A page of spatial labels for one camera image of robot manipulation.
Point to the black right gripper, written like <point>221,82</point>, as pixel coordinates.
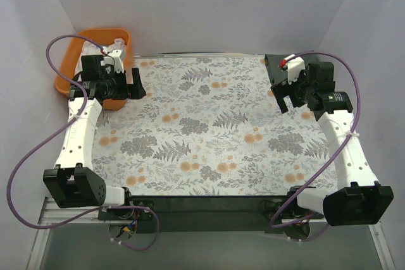
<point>283,92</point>

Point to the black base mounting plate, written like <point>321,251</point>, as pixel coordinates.
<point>212,213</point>

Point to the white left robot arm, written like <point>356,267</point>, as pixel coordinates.
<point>72,182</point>

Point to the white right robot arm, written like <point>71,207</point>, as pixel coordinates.
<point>360,198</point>

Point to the white t shirt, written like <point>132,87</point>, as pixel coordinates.
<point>91,49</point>

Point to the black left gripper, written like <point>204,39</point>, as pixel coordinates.
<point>135,83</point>

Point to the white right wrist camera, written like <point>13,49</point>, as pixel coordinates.
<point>293,65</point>

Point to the floral patterned table mat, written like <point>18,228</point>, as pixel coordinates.
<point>207,126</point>

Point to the orange plastic basket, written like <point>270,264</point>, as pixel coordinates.
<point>69,84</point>

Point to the folded dark green t shirt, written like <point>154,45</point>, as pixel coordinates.
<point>276,74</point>

